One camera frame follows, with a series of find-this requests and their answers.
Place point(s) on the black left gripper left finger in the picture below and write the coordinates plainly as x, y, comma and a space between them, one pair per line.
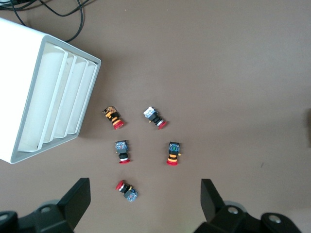
73, 206

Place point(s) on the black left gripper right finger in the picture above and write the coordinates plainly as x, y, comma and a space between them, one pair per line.
212, 206

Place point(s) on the red mushroom button blue block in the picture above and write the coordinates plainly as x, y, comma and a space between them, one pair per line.
127, 190
122, 150

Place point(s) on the red mushroom button orange block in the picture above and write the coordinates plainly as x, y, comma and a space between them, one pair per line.
113, 118

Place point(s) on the red mushroom button white block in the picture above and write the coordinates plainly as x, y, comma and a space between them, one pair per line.
154, 116

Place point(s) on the white compartment organizer box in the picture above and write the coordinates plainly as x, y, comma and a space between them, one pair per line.
29, 72

